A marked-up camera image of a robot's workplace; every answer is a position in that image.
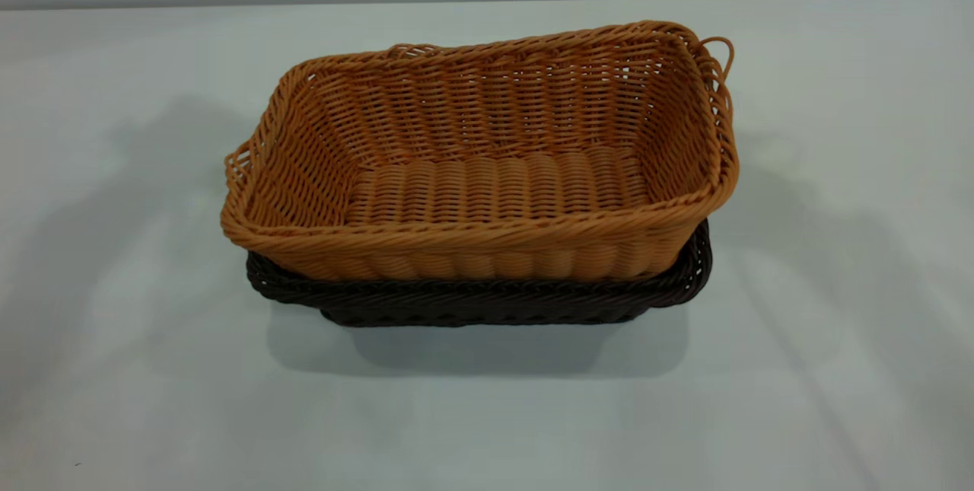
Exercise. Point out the black woven plastic basket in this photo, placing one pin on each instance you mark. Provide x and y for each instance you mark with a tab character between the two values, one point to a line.
487	301

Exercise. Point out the orange woven plastic basket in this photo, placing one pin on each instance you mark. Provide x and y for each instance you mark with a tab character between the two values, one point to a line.
494	194

